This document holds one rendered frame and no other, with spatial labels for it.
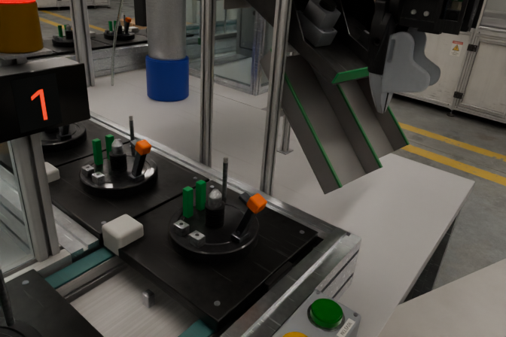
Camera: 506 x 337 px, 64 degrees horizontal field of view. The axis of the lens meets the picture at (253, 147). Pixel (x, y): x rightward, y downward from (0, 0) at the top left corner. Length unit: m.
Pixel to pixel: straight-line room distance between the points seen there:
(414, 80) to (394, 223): 0.56
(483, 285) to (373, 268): 0.19
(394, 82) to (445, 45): 4.14
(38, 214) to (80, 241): 0.10
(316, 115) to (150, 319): 0.47
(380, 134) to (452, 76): 3.66
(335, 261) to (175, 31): 1.05
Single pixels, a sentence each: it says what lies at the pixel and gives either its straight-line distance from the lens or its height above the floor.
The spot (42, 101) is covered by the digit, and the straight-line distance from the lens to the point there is 0.52.
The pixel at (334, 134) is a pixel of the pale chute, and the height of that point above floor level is 1.06.
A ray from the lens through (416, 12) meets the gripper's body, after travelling 0.43.
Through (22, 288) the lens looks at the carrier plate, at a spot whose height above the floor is 0.97.
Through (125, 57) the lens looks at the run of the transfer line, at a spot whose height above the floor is 0.92.
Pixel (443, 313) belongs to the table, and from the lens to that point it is 0.79.
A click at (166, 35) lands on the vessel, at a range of 1.48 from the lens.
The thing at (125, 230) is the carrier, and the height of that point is 0.99.
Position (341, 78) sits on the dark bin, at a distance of 0.68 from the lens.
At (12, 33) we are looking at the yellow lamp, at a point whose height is 1.28.
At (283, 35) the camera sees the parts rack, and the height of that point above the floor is 1.25.
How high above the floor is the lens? 1.37
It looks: 25 degrees down
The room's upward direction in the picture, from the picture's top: 4 degrees clockwise
